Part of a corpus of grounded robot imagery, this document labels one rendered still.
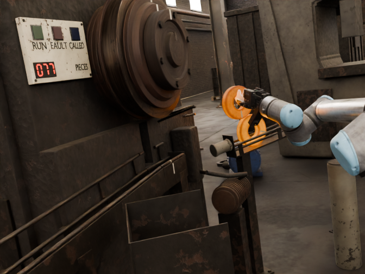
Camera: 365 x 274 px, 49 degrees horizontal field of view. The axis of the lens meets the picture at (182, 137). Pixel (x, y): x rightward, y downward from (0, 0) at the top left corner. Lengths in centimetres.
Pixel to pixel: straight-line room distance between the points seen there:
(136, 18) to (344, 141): 74
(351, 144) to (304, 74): 292
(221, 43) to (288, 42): 638
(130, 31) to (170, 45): 15
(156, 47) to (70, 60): 27
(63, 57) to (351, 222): 146
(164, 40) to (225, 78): 900
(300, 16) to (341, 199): 238
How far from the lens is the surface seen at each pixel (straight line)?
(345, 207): 201
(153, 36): 132
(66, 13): 136
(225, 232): 84
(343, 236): 207
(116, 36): 128
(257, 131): 195
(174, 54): 140
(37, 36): 121
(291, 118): 161
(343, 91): 393
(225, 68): 1035
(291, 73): 408
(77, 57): 133
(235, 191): 172
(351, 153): 114
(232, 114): 185
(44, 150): 120
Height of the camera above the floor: 103
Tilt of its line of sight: 9 degrees down
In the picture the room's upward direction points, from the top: 8 degrees counter-clockwise
